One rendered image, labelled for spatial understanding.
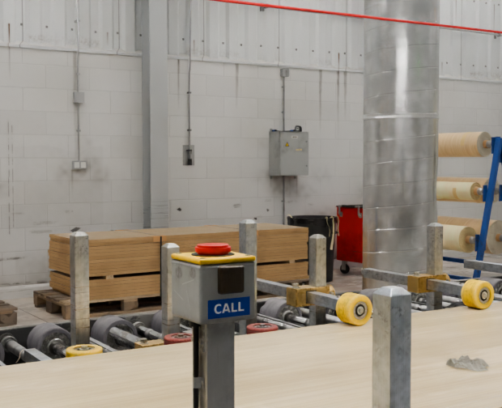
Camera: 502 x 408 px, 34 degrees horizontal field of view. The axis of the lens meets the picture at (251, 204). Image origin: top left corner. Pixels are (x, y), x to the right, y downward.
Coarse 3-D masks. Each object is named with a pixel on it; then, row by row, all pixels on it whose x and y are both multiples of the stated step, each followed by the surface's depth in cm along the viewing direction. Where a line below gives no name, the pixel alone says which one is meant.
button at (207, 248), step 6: (198, 246) 91; (204, 246) 90; (210, 246) 90; (216, 246) 90; (222, 246) 90; (228, 246) 92; (198, 252) 90; (204, 252) 90; (210, 252) 90; (216, 252) 90; (222, 252) 90; (228, 252) 91
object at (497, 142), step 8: (496, 144) 798; (496, 152) 796; (496, 160) 794; (496, 168) 794; (496, 176) 795; (488, 184) 797; (488, 192) 795; (488, 200) 793; (488, 208) 791; (488, 216) 791; (488, 224) 792; (480, 232) 794; (480, 240) 792; (480, 248) 790; (480, 256) 788; (480, 272) 788
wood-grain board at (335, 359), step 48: (240, 336) 200; (288, 336) 200; (336, 336) 200; (432, 336) 200; (480, 336) 200; (0, 384) 158; (48, 384) 158; (96, 384) 158; (144, 384) 158; (192, 384) 158; (240, 384) 158; (288, 384) 158; (336, 384) 158; (432, 384) 157; (480, 384) 157
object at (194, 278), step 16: (176, 256) 92; (192, 256) 90; (208, 256) 89; (224, 256) 90; (240, 256) 90; (176, 272) 92; (192, 272) 89; (208, 272) 88; (176, 288) 92; (192, 288) 89; (208, 288) 88; (176, 304) 92; (192, 304) 89; (192, 320) 89; (208, 320) 88; (224, 320) 89; (240, 320) 90
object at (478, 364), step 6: (450, 360) 171; (456, 360) 171; (462, 360) 171; (468, 360) 170; (474, 360) 168; (480, 360) 171; (456, 366) 169; (462, 366) 169; (468, 366) 168; (474, 366) 168; (480, 366) 168; (486, 366) 170
